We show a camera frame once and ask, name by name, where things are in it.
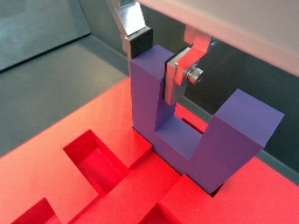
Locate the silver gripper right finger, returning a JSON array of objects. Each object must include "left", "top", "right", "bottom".
[{"left": 164, "top": 26, "right": 210, "bottom": 105}]

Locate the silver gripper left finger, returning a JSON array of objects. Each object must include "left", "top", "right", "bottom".
[{"left": 110, "top": 0, "right": 154, "bottom": 60}]

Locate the purple U-shaped block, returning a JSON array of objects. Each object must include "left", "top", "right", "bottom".
[{"left": 129, "top": 45, "right": 284, "bottom": 193}]

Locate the red slotted board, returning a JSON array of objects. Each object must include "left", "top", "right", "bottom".
[{"left": 0, "top": 81, "right": 299, "bottom": 224}]

